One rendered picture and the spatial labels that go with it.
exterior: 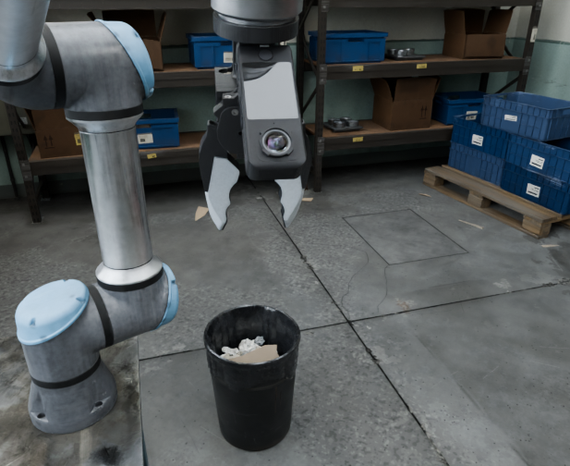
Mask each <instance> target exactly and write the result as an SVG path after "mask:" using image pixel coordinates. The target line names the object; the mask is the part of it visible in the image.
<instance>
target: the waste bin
mask: <svg viewBox="0 0 570 466"><path fill-rule="evenodd" d="M256 337H263V339H264V341H265V342H263V344H262V345H260V347H262V346H264V345H277V349H276V350H277V351H278V352H277V353H278V355H279V357H278V358H275V359H273V360H269V361H267V362H254V363H246V362H234V361H230V360H228V359H226V358H224V357H222V356H221V355H223V354H225V352H222V347H228V348H229V349H235V348H237V349H238V346H239V344H240V343H241V341H242V340H243V339H247V338H248V339H250V340H254V343H255V338H256ZM300 338H301V333H300V329H299V326H298V324H297V322H296V321H295V320H294V319H293V318H292V317H291V316H290V315H288V314H287V313H285V312H283V311H282V310H280V309H277V308H274V307H271V306H266V305H242V306H237V307H234V308H230V309H228V310H225V311H223V312H221V313H219V314H217V315H216V316H214V317H213V319H212V320H211V321H210V322H209V323H208V324H207V325H206V327H205V330H204V334H203V342H204V346H205V349H206V357H207V362H208V368H210V373H211V376H212V386H213V392H214V397H215V403H216V409H217V414H218V420H219V425H220V430H221V433H222V435H223V437H224V439H225V440H226V441H227V442H228V443H230V444H231V445H233V446H235V447H237V448H241V449H245V450H262V449H266V448H270V447H272V446H274V445H276V444H278V443H279V442H280V441H282V440H283V439H284V438H285V436H286V435H287V433H288V431H289V428H290V424H291V415H292V406H293V397H294V386H295V377H296V368H297V357H298V350H299V343H300ZM255 344H256V343H255ZM238 351H239V349H238Z"/></svg>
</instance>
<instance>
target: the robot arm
mask: <svg viewBox="0 0 570 466"><path fill-rule="evenodd" d="M49 3H50V0H0V100H2V101H4V102H6V103H8V104H12V105H14V106H17V107H21V108H26V109H30V110H48V109H59V108H64V110H65V115H66V119H67V120H68V121H69V122H71V123H72V124H73V125H75V126H76V127H77V128H78V129H79V136H80V141H81V146H82V151H83V156H84V162H85V166H86V172H87V177H88V182H89V187H90V193H91V202H92V207H93V212H94V217H95V223H96V227H97V232H98V238H99V242H100V248H101V253H102V258H103V261H102V262H101V264H100V265H99V266H98V267H97V269H96V278H97V283H94V284H90V285H88V286H85V285H84V284H83V283H82V282H80V281H78V280H74V279H69V280H68V281H66V280H59V281H55V282H52V283H49V284H46V285H44V286H42V287H40V288H37V289H35V290H34V291H33V292H32V293H30V294H29V295H28V296H27V297H26V298H25V299H24V300H23V301H22V302H21V303H20V304H19V306H18V308H17V310H16V315H15V318H16V324H17V328H18V332H17V334H18V340H19V341H20V342H21V346H22V348H23V352H24V355H25V359H26V362H27V365H28V368H29V372H30V378H31V385H30V396H29V403H28V408H29V414H30V418H31V421H32V423H33V424H34V426H35V427H36V428H38V429H39V430H41V431H43V432H45V433H48V434H56V435H62V434H69V433H74V432H77V431H80V430H83V429H85V428H87V427H90V426H92V425H93V424H95V423H97V422H99V421H100V420H101V419H102V418H103V417H104V416H105V415H106V414H107V413H108V412H109V411H110V410H111V409H112V408H113V407H114V405H115V402H116V399H117V386H116V381H115V378H114V376H113V375H112V373H111V372H110V371H109V369H108V368H107V366H106V365H105V364H104V362H103V360H102V359H101V355H100V350H103V349H105V348H108V347H110V346H113V345H114V344H117V343H120V342H122V341H125V340H127V339H130V338H132V337H136V336H138V335H141V334H143V333H146V332H148V331H153V330H156V329H157V328H159V327H160V326H162V325H165V324H168V323H169V322H171V321H172V320H173V319H174V318H175V316H176V313H177V309H178V289H177V285H176V283H175V281H176V279H175V277H174V274H173V272H172V271H171V269H170V268H169V266H168V265H166V264H163V263H162V260H161V259H160V258H159V257H158V256H156V255H155V254H153V253H152V243H151V236H150V229H149V222H148V215H147V208H146V201H145V194H144V187H143V180H142V173H141V166H140V159H139V146H138V139H137V131H136V122H137V121H138V120H139V118H140V117H141V116H142V115H143V105H142V100H146V99H148V98H149V97H151V96H152V93H153V87H154V76H153V70H152V62H151V60H150V57H149V54H148V51H147V49H146V47H145V45H144V43H143V41H142V39H141V38H140V36H139V35H138V34H137V32H136V31H135V30H134V29H133V28H132V27H131V26H129V25H128V24H126V23H125V22H121V21H103V20H100V19H96V20H94V21H77V22H45V19H46V15H47V11H48V6H49ZM211 7H212V9H213V10H214V11H213V13H212V15H213V31H214V32H215V33H216V34H217V35H218V36H220V37H222V38H225V39H227V40H230V41H233V63H232V66H231V67H215V68H214V79H215V107H214V108H213V114H214V115H215V116H216V121H212V120H208V121H207V130H206V133H205V134H204V135H203V136H202V138H201V141H200V150H199V163H200V173H201V178H202V183H203V188H204V191H205V195H206V200H207V203H208V207H209V211H210V215H211V217H212V220H213V222H214V224H215V225H216V226H217V228H218V229H219V230H224V227H225V225H226V223H227V211H226V210H227V208H228V207H229V205H230V202H231V200H230V190H231V188H232V187H233V186H234V185H235V184H236V183H237V180H238V177H239V173H240V172H239V164H238V161H237V160H236V159H235V158H234V157H233V156H232V155H231V154H230V153H235V154H236V156H237V159H242V158H243V157H245V167H246V173H247V175H248V177H249V178H250V179H252V180H274V181H275V182H276V183H277V184H278V185H279V186H280V187H279V191H278V194H279V198H280V202H281V204H282V208H281V214H282V218H283V222H284V226H285V227H289V226H290V225H291V223H292V221H293V220H294V218H295V216H296V214H297V211H298V209H299V206H300V204H301V201H302V198H303V194H304V190H305V188H306V186H307V182H308V178H309V171H310V167H311V162H312V150H311V146H310V143H309V138H308V136H307V134H306V130H305V127H306V125H305V122H304V119H301V114H300V107H299V100H298V94H297V82H296V75H295V69H294V62H293V56H292V50H291V48H290V46H289V45H275V44H276V43H282V42H286V41H289V40H292V39H294V38H295V37H297V34H298V20H299V16H298V14H299V13H301V12H302V7H303V0H211ZM227 72H231V74H223V73H227ZM229 152H230V153H229Z"/></svg>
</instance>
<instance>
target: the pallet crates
mask: <svg viewBox="0 0 570 466"><path fill-rule="evenodd" d="M499 95H507V96H506V99H499V98H496V97H497V96H499ZM483 96H484V102H483V107H482V112H481V113H476V114H468V115H461V116H454V118H455V121H454V123H453V124H454V127H453V133H452V139H451V140H450V142H451V147H449V148H450V153H449V160H448V164H447V165H442V167H440V166H433V167H427V168H425V170H424V173H425V174H424V179H423V181H424V182H423V183H422V184H424V185H426V186H428V187H430V188H432V189H434V190H437V191H439V192H441V193H443V194H445V195H447V196H449V197H451V198H453V199H455V200H457V201H459V202H462V203H464V204H466V205H468V206H470V207H472V208H474V209H476V210H478V211H480V212H482V213H484V214H485V215H489V216H491V217H493V218H495V219H497V220H499V221H501V222H503V223H505V224H506V225H508V226H510V227H513V228H515V229H517V230H519V231H521V232H524V233H526V234H528V235H529V236H531V237H533V238H535V239H544V238H547V237H548V234H549V232H550V229H551V225H552V224H551V223H555V224H557V225H559V226H561V227H565V228H567V229H569V230H570V101H566V100H562V99H557V98H551V97H547V96H542V95H537V94H533V93H527V92H505V93H495V94H487V95H483ZM470 116H476V119H471V120H466V118H467V117H470ZM445 179H446V180H448V181H450V182H453V183H454V184H456V185H458V186H461V187H463V188H465V189H467V190H470V192H469V194H468V197H467V196H466V195H464V194H462V193H459V192H457V191H455V190H452V189H449V188H447V187H445V186H444V185H443V181H444V180H445ZM491 201H494V202H497V203H499V204H501V205H503V206H505V207H508V208H510V209H512V210H514V211H517V212H519V213H520V214H523V215H524V219H523V222H521V221H519V220H517V219H515V218H513V217H512V216H509V215H506V214H504V213H502V212H500V211H497V210H495V209H493V208H491V207H490V205H491Z"/></svg>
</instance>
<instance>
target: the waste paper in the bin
mask: <svg viewBox="0 0 570 466"><path fill-rule="evenodd" d="M263 342H265V341H264V339H263V337H256V338H255V343H256V344H255V343H254V340H250V339H248V338H247V339H243V340H242V341H241V343H240V344H239V346H238V349H237V348H235V349H229V348H228V347H222V352H225V354H223V355H221V356H222V357H224V358H226V359H228V360H230V361H234V362H246V363H254V362H267V361H269V360H273V359H275V358H278V357H279V355H278V353H277V352H278V351H277V350H276V349H277V345H264V346H262V347H260V345H262V344H263ZM238 350H239V351H238Z"/></svg>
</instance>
